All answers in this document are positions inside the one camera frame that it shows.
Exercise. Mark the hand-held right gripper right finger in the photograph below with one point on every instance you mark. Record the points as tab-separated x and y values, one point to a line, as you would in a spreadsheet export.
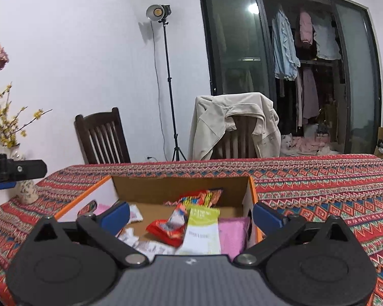
266	217

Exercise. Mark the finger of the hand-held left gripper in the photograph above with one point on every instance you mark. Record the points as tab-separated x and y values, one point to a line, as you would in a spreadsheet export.
25	169
1	186

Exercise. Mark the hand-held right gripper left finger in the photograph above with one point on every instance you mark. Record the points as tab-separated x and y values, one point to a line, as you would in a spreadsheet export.
115	217

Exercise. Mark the pink snack packet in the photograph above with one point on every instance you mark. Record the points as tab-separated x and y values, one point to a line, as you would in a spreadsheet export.
233	234

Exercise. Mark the red foil snack packet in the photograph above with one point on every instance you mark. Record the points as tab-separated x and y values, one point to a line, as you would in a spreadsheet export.
162	229

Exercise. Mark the pile of mixed wrappers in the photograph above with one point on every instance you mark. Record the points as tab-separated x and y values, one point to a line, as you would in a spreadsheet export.
153	250

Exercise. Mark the green snack packet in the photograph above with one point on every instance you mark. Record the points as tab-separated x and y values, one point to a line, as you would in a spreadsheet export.
201	229

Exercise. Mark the orange cardboard box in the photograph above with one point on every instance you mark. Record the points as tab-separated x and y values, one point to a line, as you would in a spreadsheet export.
178	188

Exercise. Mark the floral ceramic vase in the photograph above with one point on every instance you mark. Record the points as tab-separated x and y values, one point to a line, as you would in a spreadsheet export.
28	193

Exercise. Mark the yellow flower branches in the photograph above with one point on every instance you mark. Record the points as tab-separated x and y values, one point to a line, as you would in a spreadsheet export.
6	130

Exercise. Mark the patterned red tablecloth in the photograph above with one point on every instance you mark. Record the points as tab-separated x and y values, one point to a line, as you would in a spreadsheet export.
322	181

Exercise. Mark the white dog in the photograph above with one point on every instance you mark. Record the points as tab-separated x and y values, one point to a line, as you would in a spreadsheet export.
287	145

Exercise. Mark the dark wooden chair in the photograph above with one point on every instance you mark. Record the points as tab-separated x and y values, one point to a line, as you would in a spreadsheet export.
99	140

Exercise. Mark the pink cloth pile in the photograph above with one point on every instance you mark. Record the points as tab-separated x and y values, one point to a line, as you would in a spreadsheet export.
309	145

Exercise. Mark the wooden chair under jacket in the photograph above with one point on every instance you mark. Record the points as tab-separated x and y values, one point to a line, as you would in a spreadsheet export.
239	137

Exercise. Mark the beige jacket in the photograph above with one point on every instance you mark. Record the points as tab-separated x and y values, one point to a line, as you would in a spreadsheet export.
207	124

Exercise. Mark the pale pink hanging dress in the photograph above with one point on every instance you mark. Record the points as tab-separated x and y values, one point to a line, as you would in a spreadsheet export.
309	95

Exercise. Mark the light blue hanging shirt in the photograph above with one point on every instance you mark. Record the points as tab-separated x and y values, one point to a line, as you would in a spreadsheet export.
284	47

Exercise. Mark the wardrobe with hanging clothes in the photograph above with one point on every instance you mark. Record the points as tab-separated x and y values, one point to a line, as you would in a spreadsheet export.
236	38

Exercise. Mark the white hanging garment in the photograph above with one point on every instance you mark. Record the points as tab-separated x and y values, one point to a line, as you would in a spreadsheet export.
325	41

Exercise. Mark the pink hanging garment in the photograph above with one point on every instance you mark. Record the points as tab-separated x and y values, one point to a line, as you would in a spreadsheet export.
305	27

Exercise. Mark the studio light on stand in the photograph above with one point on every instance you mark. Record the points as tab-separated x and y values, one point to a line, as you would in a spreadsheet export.
158	12

